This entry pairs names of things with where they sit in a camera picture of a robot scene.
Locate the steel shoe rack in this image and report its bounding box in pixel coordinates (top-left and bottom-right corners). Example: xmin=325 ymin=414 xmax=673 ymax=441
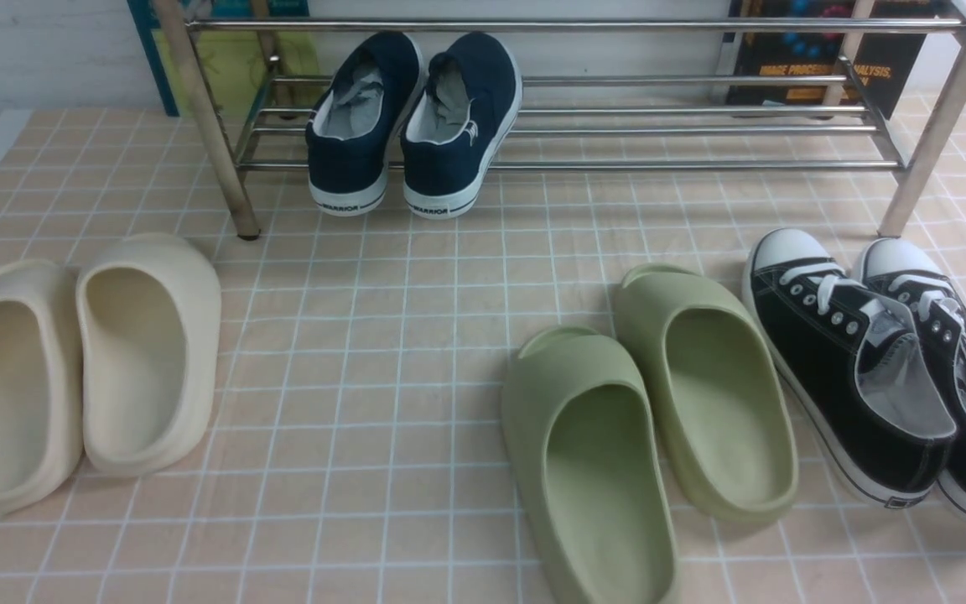
xmin=151 ymin=1 xmax=966 ymax=241

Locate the black left lace-up sneaker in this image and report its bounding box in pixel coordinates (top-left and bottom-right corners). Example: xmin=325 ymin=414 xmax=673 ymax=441
xmin=741 ymin=228 xmax=958 ymax=509

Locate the black right lace-up sneaker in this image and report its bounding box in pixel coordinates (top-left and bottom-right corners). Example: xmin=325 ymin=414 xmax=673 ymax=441
xmin=855 ymin=238 xmax=966 ymax=517

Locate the cream foam slide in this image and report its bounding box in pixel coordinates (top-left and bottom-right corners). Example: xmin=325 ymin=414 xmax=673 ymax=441
xmin=75 ymin=232 xmax=222 ymax=476
xmin=0 ymin=259 xmax=83 ymax=515

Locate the cream right foam slide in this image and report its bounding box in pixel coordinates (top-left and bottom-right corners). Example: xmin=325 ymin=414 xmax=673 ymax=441
xmin=75 ymin=232 xmax=222 ymax=476

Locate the black lace-up sneaker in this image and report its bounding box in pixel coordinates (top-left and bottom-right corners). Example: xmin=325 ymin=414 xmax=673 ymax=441
xmin=741 ymin=228 xmax=958 ymax=509
xmin=855 ymin=238 xmax=966 ymax=517

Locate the black image processing book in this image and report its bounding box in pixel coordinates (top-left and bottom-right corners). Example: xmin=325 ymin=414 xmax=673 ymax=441
xmin=710 ymin=1 xmax=925 ymax=118

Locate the green right foam slide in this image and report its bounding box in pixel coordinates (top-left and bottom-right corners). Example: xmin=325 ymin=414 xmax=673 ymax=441
xmin=613 ymin=263 xmax=800 ymax=523

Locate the cream left foam slide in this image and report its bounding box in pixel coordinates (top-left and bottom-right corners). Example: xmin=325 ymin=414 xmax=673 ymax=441
xmin=0 ymin=259 xmax=83 ymax=515

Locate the navy slip-on sneaker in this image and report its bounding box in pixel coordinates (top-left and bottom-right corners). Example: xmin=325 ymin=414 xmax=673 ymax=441
xmin=400 ymin=32 xmax=524 ymax=221
xmin=305 ymin=31 xmax=424 ymax=216

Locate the green foam slide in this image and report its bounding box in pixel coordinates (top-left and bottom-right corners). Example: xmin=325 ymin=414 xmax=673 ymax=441
xmin=500 ymin=325 xmax=679 ymax=603
xmin=613 ymin=263 xmax=800 ymax=523

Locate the green left foam slide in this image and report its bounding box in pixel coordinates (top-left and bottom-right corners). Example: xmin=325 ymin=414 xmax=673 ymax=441
xmin=500 ymin=325 xmax=679 ymax=603

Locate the blue and yellow book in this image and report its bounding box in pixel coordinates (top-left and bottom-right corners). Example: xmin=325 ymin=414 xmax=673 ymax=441
xmin=127 ymin=1 xmax=319 ymax=117

